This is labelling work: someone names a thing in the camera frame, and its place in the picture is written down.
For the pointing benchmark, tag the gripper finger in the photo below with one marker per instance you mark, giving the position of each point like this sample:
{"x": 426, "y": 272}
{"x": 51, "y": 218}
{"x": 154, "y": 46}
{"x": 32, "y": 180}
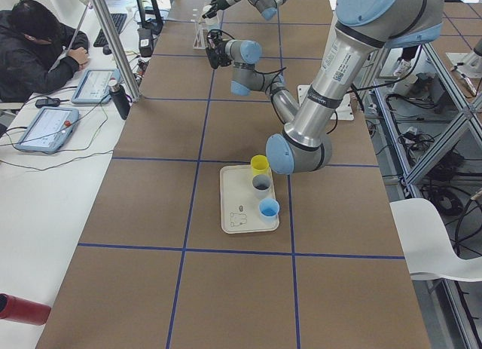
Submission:
{"x": 211, "y": 13}

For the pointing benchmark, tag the light blue cup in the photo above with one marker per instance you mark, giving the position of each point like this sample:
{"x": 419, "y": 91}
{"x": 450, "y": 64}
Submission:
{"x": 269, "y": 210}
{"x": 212, "y": 23}

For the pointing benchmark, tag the grey cup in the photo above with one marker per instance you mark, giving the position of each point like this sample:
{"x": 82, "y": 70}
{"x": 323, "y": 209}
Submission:
{"x": 261, "y": 184}

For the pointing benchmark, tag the white cup rack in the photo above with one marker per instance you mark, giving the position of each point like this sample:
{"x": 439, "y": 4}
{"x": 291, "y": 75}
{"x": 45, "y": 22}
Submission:
{"x": 200, "y": 30}

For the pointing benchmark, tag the yellow cup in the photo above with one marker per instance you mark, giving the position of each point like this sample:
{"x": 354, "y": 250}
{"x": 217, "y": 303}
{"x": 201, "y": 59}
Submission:
{"x": 259, "y": 165}

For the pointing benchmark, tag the black label box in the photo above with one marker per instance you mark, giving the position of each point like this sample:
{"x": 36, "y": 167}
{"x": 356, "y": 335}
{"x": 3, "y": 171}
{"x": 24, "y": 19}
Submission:
{"x": 146, "y": 42}

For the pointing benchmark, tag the black thermos bottle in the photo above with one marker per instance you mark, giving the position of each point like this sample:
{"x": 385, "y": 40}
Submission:
{"x": 119, "y": 97}

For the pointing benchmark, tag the far teach pendant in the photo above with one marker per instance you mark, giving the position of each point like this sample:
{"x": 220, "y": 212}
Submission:
{"x": 93, "y": 85}

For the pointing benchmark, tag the teach pendant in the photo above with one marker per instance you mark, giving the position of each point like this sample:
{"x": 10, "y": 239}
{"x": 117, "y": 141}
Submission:
{"x": 49, "y": 130}
{"x": 93, "y": 85}

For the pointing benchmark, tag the seated person in black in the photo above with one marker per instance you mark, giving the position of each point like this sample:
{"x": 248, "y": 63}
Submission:
{"x": 39, "y": 54}

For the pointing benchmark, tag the cream plastic tray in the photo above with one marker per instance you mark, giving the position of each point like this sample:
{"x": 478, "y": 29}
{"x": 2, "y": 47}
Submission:
{"x": 239, "y": 206}

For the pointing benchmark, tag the near teach pendant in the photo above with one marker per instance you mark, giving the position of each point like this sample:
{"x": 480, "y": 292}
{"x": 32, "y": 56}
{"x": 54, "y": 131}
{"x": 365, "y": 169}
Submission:
{"x": 49, "y": 130}

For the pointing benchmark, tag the white chair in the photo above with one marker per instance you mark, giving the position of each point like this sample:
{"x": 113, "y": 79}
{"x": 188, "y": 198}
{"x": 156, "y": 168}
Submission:
{"x": 426, "y": 245}

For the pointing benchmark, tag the red water bottle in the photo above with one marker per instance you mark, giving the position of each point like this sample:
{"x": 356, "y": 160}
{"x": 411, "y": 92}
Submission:
{"x": 25, "y": 311}

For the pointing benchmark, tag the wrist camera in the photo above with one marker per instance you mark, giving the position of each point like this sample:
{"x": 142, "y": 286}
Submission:
{"x": 215, "y": 49}

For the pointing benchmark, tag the aluminium frame post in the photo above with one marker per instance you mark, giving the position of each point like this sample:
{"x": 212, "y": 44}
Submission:
{"x": 106, "y": 23}

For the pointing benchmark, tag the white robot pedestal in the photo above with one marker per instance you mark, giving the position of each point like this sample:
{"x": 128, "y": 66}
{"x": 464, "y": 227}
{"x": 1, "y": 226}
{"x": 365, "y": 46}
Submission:
{"x": 345, "y": 111}

